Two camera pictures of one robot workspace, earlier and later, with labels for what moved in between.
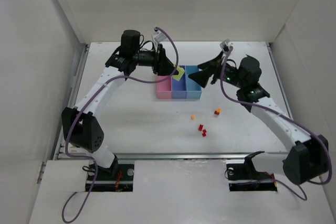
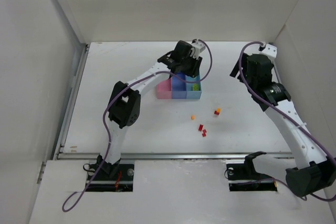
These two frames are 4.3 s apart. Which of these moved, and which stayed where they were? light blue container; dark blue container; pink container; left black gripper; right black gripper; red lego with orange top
Moved: left black gripper; right black gripper
Stayed: pink container; dark blue container; light blue container; red lego with orange top
